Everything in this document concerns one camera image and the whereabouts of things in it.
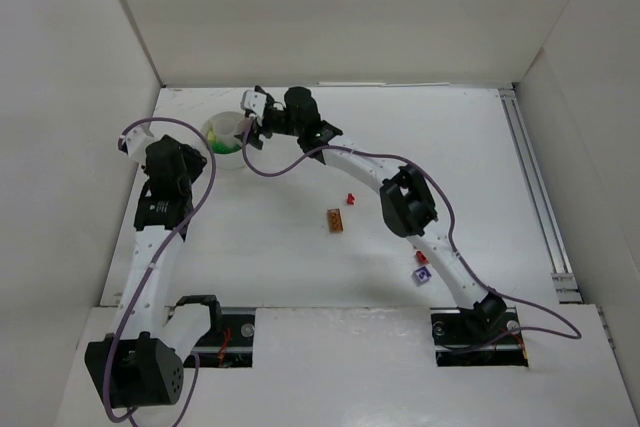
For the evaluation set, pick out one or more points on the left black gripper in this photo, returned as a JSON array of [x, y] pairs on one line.
[[151, 162]]

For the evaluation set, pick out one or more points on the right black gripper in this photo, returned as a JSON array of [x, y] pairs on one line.
[[265, 123]]

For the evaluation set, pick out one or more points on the dark green lego plate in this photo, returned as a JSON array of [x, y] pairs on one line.
[[222, 149]]

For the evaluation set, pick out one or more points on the orange lego brick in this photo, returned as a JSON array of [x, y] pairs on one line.
[[334, 220]]

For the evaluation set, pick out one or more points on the lavender small lego piece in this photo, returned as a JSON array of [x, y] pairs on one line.
[[421, 275]]

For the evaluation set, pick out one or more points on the red lego brick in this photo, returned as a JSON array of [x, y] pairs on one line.
[[421, 258]]

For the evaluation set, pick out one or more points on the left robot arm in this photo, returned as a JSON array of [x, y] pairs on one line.
[[140, 363]]

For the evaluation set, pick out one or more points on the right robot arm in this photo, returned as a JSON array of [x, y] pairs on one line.
[[407, 204]]

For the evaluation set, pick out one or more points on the white round divided container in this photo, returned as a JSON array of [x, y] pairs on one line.
[[228, 127]]

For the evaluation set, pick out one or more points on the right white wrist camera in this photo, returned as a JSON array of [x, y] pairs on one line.
[[254, 102]]

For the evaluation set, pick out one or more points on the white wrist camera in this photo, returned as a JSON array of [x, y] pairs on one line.
[[134, 143], [254, 102]]

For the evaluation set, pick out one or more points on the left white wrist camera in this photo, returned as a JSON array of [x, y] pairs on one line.
[[134, 143]]

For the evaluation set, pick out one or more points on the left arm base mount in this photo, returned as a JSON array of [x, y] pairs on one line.
[[232, 346]]

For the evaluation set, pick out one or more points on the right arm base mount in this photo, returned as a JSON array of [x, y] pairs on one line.
[[449, 335]]

